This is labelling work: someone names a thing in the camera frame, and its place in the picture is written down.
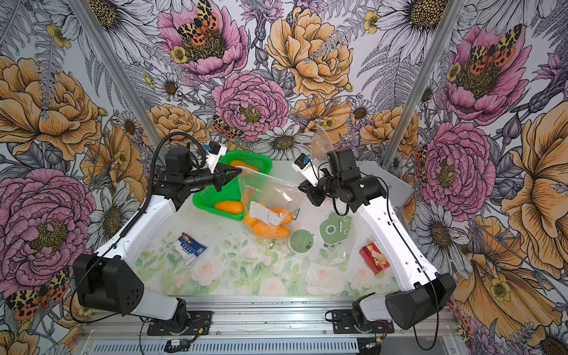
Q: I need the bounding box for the red small packet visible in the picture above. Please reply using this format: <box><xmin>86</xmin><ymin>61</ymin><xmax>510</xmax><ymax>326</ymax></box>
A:
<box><xmin>359</xmin><ymin>243</ymin><xmax>391</xmax><ymax>275</ymax></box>

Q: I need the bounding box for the clear zip-top bag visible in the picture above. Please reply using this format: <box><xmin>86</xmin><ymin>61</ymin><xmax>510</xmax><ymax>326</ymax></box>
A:
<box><xmin>309</xmin><ymin>124</ymin><xmax>334</xmax><ymax>164</ymax></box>
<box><xmin>238</xmin><ymin>168</ymin><xmax>354</xmax><ymax>266</ymax></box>

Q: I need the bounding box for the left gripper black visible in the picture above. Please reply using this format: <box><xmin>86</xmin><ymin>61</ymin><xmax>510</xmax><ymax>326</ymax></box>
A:
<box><xmin>183</xmin><ymin>162</ymin><xmax>241</xmax><ymax>192</ymax></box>

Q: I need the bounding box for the blue white small packet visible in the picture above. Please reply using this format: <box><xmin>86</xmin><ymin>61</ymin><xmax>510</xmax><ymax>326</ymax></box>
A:
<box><xmin>172</xmin><ymin>233</ymin><xmax>207</xmax><ymax>266</ymax></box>

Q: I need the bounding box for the green plastic basket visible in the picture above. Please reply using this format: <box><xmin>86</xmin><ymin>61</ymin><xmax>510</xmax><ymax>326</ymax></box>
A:
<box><xmin>192</xmin><ymin>150</ymin><xmax>273</xmax><ymax>221</ymax></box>

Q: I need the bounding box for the orange mango bottom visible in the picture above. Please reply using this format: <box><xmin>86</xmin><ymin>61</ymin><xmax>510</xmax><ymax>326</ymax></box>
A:
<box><xmin>214</xmin><ymin>201</ymin><xmax>244</xmax><ymax>214</ymax></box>

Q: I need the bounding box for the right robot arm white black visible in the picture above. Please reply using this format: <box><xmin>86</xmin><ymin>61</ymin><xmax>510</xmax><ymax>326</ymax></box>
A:
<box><xmin>292</xmin><ymin>149</ymin><xmax>456</xmax><ymax>339</ymax></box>

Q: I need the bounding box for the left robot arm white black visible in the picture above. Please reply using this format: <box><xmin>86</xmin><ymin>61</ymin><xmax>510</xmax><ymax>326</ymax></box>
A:
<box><xmin>72</xmin><ymin>141</ymin><xmax>242</xmax><ymax>333</ymax></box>

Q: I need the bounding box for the small green circuit board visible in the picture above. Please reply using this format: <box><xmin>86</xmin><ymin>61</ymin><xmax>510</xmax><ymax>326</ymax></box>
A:
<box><xmin>164</xmin><ymin>339</ymin><xmax>192</xmax><ymax>354</ymax></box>

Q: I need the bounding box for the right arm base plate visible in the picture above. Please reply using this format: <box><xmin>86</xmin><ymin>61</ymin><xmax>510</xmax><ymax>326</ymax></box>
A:
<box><xmin>324</xmin><ymin>309</ymin><xmax>394</xmax><ymax>336</ymax></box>

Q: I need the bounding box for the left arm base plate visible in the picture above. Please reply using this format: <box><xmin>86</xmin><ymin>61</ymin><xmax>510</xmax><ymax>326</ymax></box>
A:
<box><xmin>146</xmin><ymin>311</ymin><xmax>213</xmax><ymax>337</ymax></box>

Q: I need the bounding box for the silver metal case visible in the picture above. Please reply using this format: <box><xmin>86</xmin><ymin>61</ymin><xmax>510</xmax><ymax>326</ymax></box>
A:
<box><xmin>357</xmin><ymin>161</ymin><xmax>414</xmax><ymax>212</ymax></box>

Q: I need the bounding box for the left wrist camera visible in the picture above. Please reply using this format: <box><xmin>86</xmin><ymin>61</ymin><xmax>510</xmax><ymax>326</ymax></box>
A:
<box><xmin>204</xmin><ymin>141</ymin><xmax>227</xmax><ymax>173</ymax></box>

